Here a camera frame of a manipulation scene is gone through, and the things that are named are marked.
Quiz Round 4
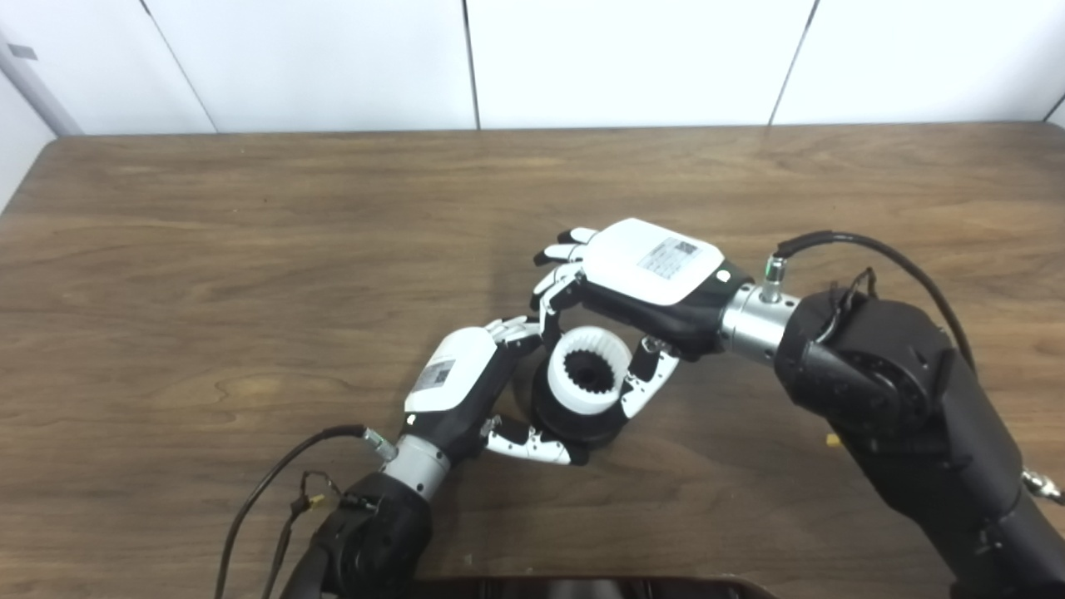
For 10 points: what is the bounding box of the grey corner post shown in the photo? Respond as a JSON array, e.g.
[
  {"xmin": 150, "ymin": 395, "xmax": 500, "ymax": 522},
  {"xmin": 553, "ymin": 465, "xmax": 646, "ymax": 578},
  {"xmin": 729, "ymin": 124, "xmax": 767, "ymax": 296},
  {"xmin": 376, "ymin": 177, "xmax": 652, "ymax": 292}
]
[{"xmin": 0, "ymin": 33, "xmax": 84, "ymax": 137}]

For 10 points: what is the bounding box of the round black plastic part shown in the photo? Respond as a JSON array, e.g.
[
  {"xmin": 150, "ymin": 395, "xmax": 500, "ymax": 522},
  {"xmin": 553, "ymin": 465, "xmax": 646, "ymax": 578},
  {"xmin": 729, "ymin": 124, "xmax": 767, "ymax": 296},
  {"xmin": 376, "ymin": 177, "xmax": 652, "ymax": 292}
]
[{"xmin": 531, "ymin": 358, "xmax": 633, "ymax": 447}]

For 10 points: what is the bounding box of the thin wire with yellow connector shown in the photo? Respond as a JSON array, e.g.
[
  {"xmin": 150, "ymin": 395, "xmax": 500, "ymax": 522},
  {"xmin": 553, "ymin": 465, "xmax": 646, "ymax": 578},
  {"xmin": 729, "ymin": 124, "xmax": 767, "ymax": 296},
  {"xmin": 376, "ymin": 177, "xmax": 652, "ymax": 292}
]
[{"xmin": 262, "ymin": 471, "xmax": 379, "ymax": 599}]

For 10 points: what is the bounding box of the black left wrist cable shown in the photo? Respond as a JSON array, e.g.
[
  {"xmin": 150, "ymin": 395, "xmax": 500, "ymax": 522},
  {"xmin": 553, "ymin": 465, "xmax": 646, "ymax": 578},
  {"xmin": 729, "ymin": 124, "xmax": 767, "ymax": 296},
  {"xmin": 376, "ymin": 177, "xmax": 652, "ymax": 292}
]
[{"xmin": 215, "ymin": 425, "xmax": 399, "ymax": 599}]

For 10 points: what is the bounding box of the dark robot torso edge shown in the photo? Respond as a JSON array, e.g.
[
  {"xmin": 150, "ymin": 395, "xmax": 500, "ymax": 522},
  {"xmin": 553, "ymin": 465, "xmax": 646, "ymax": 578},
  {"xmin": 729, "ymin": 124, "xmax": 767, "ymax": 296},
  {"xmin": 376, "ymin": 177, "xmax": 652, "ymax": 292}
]
[{"xmin": 408, "ymin": 576, "xmax": 780, "ymax": 599}]

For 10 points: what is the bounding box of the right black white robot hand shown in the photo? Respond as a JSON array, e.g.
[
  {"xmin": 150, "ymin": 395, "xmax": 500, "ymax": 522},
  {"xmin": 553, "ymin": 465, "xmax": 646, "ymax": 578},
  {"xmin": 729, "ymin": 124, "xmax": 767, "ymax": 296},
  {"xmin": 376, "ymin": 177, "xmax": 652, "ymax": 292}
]
[{"xmin": 532, "ymin": 218, "xmax": 754, "ymax": 419}]

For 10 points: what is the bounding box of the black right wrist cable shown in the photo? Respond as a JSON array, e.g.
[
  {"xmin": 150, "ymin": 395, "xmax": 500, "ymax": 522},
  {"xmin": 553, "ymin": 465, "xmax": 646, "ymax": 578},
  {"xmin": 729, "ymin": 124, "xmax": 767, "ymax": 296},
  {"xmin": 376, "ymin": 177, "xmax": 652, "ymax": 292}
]
[{"xmin": 765, "ymin": 231, "xmax": 976, "ymax": 371}]

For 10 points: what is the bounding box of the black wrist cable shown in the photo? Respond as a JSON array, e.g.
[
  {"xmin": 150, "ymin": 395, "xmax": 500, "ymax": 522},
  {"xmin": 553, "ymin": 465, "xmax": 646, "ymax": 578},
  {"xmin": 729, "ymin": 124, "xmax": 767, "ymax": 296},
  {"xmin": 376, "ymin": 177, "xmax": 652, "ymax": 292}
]
[
  {"xmin": 765, "ymin": 231, "xmax": 976, "ymax": 371},
  {"xmin": 215, "ymin": 425, "xmax": 399, "ymax": 599}
]

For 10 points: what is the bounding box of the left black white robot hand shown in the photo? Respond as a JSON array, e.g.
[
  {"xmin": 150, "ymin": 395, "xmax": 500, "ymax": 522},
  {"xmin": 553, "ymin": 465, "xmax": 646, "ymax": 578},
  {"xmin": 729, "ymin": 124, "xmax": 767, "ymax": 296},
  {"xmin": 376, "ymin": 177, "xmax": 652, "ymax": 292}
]
[{"xmin": 402, "ymin": 316, "xmax": 587, "ymax": 467}]

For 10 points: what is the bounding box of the white toothed plastic ring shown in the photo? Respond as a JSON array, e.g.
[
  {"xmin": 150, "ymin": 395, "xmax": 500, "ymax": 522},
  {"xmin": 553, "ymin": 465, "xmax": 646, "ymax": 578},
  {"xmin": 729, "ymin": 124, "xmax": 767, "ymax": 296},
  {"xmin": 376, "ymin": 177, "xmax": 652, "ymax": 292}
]
[{"xmin": 547, "ymin": 326, "xmax": 630, "ymax": 411}]

